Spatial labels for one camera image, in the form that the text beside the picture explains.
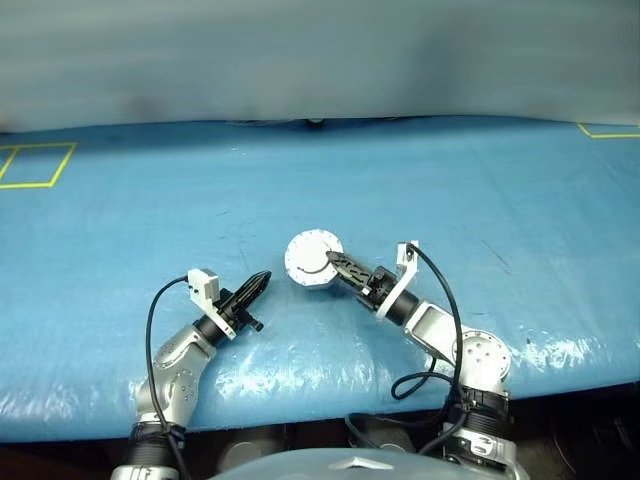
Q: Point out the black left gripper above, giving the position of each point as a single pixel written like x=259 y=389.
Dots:
x=235 y=312

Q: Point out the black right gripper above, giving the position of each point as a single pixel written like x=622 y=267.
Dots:
x=381 y=287

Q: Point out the round silver motor lid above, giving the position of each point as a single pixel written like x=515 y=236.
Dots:
x=310 y=255

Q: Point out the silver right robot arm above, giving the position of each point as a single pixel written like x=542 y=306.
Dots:
x=482 y=357

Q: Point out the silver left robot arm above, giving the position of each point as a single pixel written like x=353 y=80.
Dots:
x=177 y=370

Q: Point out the blue plastic table cover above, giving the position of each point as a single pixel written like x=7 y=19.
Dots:
x=450 y=200

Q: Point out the small dark object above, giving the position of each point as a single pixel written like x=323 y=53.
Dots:
x=315 y=121

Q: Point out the grey rounded shape under table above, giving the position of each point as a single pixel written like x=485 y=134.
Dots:
x=245 y=455
x=397 y=444

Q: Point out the silver robot torso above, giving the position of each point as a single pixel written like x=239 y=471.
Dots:
x=320 y=467

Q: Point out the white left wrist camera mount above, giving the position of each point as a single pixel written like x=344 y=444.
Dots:
x=205 y=287

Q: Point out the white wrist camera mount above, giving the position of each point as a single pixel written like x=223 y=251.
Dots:
x=205 y=287
x=407 y=267

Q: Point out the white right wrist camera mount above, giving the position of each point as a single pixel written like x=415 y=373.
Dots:
x=407 y=267

